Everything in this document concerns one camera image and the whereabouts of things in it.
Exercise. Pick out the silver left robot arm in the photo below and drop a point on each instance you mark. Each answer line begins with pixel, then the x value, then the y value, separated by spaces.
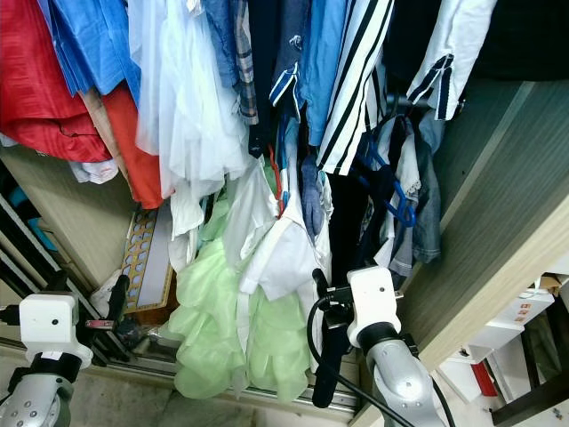
pixel 40 405

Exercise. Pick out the grey jeans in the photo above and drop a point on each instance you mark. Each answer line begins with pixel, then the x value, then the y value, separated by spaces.
pixel 428 205

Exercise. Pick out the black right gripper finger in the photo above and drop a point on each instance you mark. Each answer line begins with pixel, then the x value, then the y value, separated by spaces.
pixel 320 286

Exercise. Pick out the plaid shirt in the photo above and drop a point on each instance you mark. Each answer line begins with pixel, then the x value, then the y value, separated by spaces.
pixel 244 62

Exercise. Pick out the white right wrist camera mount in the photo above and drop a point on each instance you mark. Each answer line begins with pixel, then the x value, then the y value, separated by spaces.
pixel 373 302

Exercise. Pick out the light green dress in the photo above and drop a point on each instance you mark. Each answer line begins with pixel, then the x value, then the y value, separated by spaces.
pixel 213 329

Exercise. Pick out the orange garment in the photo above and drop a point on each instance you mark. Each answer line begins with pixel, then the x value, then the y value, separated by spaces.
pixel 138 151

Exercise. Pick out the blue clothes hanger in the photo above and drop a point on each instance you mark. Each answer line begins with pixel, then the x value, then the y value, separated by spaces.
pixel 407 212

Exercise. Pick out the blue denim shirt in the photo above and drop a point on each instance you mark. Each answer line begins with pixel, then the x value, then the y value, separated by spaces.
pixel 324 62

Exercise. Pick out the white box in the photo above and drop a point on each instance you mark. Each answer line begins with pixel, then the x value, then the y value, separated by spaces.
pixel 524 311

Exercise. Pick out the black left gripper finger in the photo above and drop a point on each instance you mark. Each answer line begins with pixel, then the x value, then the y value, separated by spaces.
pixel 118 298
pixel 59 281

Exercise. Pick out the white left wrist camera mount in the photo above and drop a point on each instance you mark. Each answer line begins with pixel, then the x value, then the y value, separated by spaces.
pixel 53 327

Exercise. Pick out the navy shirt striped cuff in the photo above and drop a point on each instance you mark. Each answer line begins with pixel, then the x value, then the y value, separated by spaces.
pixel 274 36

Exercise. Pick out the white shirt navy cuff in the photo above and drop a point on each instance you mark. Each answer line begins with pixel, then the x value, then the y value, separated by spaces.
pixel 453 49

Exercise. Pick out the white sheer garment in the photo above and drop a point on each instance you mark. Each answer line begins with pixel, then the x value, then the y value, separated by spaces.
pixel 187 98

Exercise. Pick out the plain white shirt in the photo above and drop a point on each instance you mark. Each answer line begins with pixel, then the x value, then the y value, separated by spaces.
pixel 284 258

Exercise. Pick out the red hanging garment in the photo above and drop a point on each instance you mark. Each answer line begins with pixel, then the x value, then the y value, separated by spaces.
pixel 44 71

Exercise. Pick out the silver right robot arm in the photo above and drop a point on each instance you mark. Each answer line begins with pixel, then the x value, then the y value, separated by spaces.
pixel 404 382

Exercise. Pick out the bright blue shirt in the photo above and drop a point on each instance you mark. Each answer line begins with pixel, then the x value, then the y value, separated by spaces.
pixel 93 44

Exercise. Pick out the black sliding door frame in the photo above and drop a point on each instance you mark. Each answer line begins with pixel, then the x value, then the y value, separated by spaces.
pixel 18 240

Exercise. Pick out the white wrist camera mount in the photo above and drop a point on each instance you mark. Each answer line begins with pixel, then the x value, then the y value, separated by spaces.
pixel 53 327
pixel 373 302

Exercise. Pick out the red clothes hanger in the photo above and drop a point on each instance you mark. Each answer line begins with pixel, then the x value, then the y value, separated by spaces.
pixel 280 191

